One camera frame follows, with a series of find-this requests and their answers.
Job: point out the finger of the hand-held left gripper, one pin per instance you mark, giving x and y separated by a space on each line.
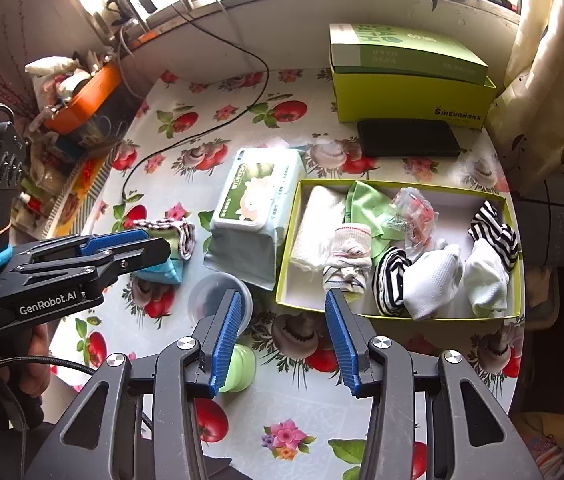
117 240
137 257

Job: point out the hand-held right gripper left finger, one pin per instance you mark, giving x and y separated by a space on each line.
227 341

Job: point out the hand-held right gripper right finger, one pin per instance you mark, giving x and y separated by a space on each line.
341 342

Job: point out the black white striped sock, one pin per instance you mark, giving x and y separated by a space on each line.
391 280
494 232

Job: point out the white sock with red stripes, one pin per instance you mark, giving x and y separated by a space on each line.
346 255

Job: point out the clear plastic bag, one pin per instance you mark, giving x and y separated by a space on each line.
414 215

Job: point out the green cardboard box lid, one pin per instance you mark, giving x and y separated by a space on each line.
456 210

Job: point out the person's left hand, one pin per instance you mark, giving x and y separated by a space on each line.
36 360

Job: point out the light green cup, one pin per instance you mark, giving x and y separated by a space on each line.
242 365

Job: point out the light blue cloth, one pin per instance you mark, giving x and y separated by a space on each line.
168 271

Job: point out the clear plastic container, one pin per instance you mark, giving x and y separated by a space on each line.
207 295

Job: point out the yellow printed box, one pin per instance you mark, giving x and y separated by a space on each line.
82 185

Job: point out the white towel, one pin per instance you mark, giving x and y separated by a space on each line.
317 225

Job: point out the wet wipes pack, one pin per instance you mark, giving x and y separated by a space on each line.
257 190

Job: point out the light green cloth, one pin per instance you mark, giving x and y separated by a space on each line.
366 205

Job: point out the orange basin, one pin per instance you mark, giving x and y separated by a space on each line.
92 95

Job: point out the white bag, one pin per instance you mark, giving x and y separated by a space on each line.
52 66

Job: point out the black wallet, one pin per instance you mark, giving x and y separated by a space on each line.
406 137

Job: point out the pink yellow cloth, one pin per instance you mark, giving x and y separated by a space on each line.
551 440

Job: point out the green shoebox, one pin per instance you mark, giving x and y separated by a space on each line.
386 102

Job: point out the green and white box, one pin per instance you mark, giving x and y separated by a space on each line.
391 42

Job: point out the beige curtain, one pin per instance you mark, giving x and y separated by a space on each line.
551 85

